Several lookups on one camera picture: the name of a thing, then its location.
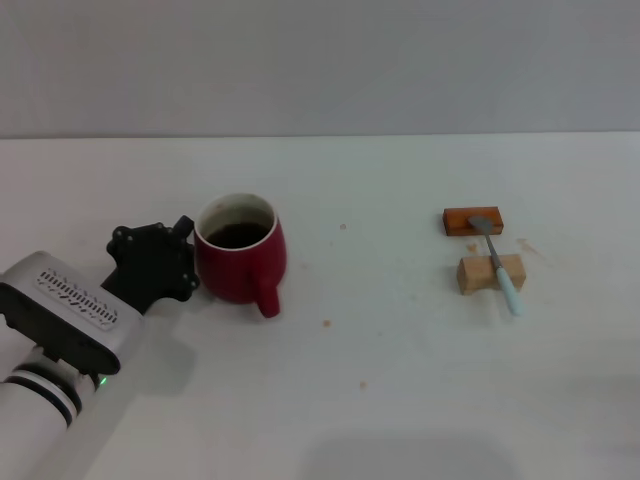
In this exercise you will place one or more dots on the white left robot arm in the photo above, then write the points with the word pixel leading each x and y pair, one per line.
pixel 25 415

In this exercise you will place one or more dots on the orange wooden block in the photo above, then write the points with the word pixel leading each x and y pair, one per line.
pixel 457 220

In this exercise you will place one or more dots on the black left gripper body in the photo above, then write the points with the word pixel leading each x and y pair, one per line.
pixel 150 265

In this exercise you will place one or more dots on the red ceramic coffee cup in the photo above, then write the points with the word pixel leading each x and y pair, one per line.
pixel 235 275

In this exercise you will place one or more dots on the light wooden bridge block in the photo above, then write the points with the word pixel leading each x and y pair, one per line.
pixel 477 275

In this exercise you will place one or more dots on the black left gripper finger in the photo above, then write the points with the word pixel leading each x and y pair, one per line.
pixel 191 287
pixel 184 226

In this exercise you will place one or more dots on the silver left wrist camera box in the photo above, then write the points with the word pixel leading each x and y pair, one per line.
pixel 75 295

